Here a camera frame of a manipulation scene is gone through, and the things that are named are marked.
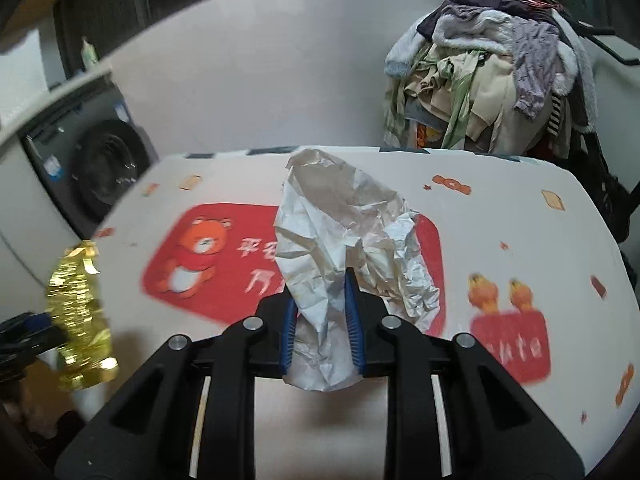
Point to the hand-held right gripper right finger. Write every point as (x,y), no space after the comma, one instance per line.
(354,325)

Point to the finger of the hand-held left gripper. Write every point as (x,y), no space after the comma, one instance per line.
(17,364)
(30,332)

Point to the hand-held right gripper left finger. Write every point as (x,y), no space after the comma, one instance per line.
(289,335)

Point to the gold tinsel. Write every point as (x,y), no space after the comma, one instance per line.
(80,320)

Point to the white paper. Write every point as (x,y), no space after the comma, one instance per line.
(340,230)

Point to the bear printed table mat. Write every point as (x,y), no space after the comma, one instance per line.
(500,240)

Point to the grey washing machine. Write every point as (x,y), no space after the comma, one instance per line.
(100,170)

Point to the geometric patterned table cover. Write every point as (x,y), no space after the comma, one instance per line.
(270,150)

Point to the pile of clothes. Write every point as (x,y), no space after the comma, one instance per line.
(475,85)

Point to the green bottle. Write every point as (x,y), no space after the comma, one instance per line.
(89,55)

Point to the black exercise bike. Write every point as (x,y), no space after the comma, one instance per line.
(607,195)

